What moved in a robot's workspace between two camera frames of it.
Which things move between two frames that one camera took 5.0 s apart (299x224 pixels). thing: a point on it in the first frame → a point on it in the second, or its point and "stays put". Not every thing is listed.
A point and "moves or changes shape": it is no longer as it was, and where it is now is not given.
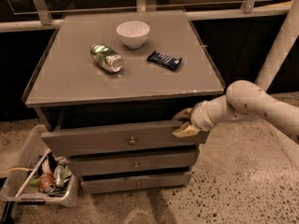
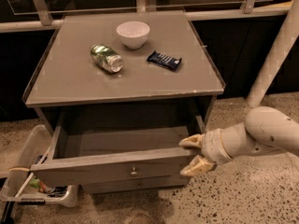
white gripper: x=198 y=117 → x=212 y=146
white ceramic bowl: x=133 y=34 stays put
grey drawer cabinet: x=111 y=84 stays put
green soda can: x=106 y=58 stays put
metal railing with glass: x=41 y=7 stays put
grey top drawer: x=117 y=139 moves or changes shape
